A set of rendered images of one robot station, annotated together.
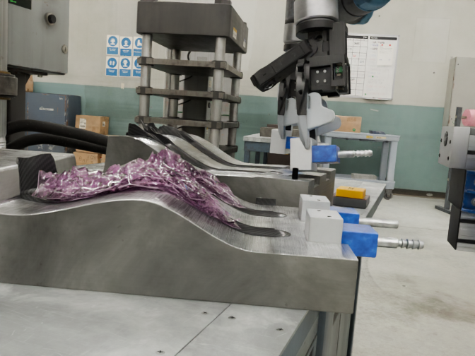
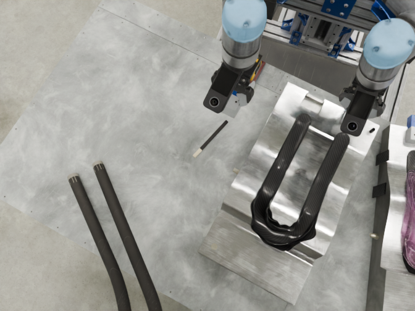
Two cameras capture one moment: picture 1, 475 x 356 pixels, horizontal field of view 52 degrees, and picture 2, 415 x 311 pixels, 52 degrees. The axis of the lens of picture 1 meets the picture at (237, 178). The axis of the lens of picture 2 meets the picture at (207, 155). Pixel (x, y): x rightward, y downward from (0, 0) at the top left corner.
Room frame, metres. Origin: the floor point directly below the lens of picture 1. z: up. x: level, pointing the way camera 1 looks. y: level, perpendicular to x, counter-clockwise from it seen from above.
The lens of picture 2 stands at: (1.13, 0.31, 1.92)
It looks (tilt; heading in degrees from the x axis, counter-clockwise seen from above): 74 degrees down; 280
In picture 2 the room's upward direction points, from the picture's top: 2 degrees counter-clockwise
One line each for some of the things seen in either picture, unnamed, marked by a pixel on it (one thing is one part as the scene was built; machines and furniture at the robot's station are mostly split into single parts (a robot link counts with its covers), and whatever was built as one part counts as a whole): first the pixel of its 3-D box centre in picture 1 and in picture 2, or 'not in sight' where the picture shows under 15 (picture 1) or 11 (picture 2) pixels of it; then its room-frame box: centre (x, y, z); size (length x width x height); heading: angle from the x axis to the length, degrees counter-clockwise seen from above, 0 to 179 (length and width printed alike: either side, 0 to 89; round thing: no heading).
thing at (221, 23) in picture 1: (196, 108); not in sight; (5.56, 0.52, 1.03); 1.54 x 0.94 x 2.06; 171
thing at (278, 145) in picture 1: (300, 143); (238, 89); (1.13, -0.14, 0.93); 0.13 x 0.05 x 0.05; 70
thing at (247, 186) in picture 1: (198, 171); (290, 187); (0.96, 0.08, 0.87); 0.50 x 0.26 x 0.14; 70
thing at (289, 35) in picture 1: (300, 37); (239, 47); (1.14, -0.12, 1.17); 0.08 x 0.08 x 0.05
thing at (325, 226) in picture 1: (364, 240); not in sight; (0.54, -0.15, 0.86); 0.13 x 0.05 x 0.05; 87
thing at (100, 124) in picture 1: (104, 143); not in sight; (7.43, 2.06, 0.42); 0.86 x 0.33 x 0.83; 81
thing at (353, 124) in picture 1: (343, 126); not in sight; (6.75, -1.40, 0.94); 0.41 x 0.33 x 0.29; 89
